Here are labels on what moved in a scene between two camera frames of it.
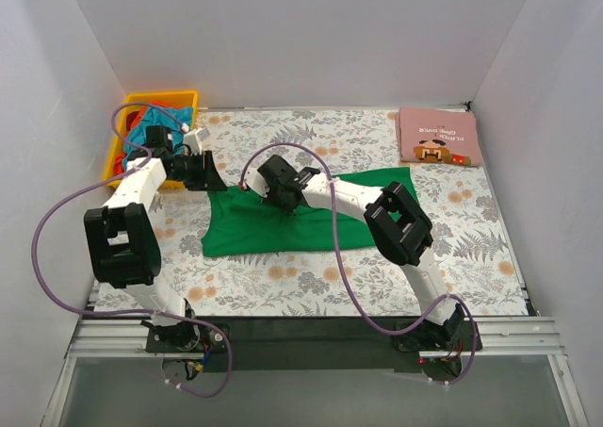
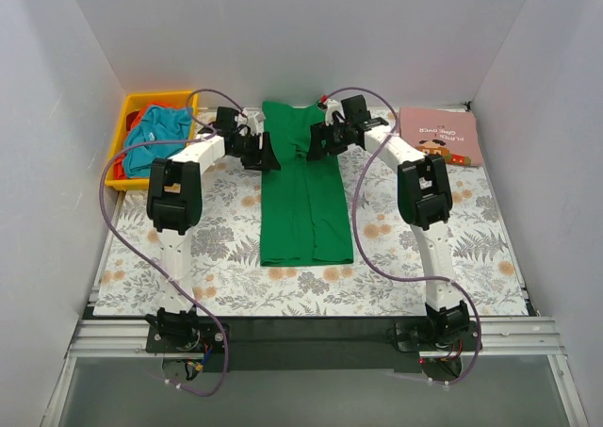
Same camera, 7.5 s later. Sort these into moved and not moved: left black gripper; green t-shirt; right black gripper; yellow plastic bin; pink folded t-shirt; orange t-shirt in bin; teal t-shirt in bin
Moved: green t-shirt; left black gripper; right black gripper
Not moved: teal t-shirt in bin; orange t-shirt in bin; pink folded t-shirt; yellow plastic bin
